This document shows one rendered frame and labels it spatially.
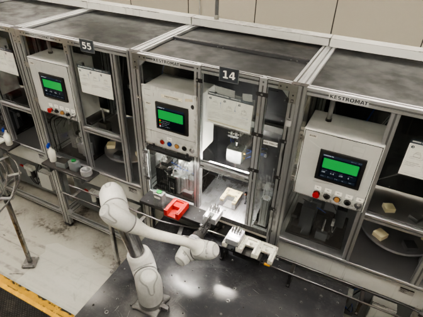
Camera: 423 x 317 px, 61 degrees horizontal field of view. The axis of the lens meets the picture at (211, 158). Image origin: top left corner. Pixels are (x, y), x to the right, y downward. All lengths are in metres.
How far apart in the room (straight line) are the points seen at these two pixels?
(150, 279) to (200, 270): 0.49
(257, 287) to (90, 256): 1.81
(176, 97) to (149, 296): 1.24
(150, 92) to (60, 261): 2.04
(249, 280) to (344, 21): 3.96
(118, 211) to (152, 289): 0.61
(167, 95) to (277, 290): 1.50
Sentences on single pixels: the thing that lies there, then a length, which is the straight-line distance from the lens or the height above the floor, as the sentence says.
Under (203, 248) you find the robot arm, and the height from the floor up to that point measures 1.18.
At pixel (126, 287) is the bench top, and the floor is 0.68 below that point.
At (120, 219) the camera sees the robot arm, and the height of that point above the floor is 1.46.
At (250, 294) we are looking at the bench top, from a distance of 2.58.
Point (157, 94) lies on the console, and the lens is 2.42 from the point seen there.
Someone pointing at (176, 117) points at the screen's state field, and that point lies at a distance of 2.38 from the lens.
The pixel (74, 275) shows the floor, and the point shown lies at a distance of 3.68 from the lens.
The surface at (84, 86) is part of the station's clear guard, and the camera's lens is 2.88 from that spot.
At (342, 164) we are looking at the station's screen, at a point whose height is 1.65.
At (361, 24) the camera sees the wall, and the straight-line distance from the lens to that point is 5.54.
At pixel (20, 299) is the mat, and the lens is 3.67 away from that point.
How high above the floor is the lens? 2.77
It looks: 34 degrees down
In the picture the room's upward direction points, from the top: 2 degrees clockwise
